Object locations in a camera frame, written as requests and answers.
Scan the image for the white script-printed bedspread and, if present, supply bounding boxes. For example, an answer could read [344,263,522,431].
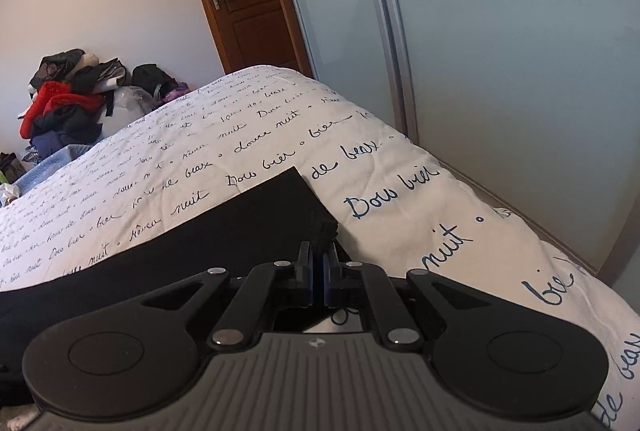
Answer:
[0,65,640,431]

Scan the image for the clear plastic bag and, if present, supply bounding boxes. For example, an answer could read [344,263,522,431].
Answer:
[112,86,157,118]

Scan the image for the purple cloth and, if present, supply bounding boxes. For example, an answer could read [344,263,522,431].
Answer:
[162,82,191,104]

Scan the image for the black bag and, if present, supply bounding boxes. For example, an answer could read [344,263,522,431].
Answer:
[131,63,177,106]

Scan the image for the black pants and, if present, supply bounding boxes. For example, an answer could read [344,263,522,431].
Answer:
[0,167,352,408]

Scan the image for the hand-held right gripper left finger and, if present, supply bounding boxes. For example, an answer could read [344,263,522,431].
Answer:
[142,241,317,353]

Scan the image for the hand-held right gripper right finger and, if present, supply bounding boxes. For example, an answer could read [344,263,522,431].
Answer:
[323,252,482,353]

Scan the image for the pile of clothes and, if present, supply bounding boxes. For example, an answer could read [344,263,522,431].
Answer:
[19,48,129,158]

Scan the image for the light blue blanket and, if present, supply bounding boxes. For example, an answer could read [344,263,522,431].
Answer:
[12,142,97,200]

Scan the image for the frosted glass wardrobe door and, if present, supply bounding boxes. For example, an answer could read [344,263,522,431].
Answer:
[370,0,640,283]
[265,0,420,142]

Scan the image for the dark cloth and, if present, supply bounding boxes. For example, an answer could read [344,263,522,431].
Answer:
[0,152,27,182]

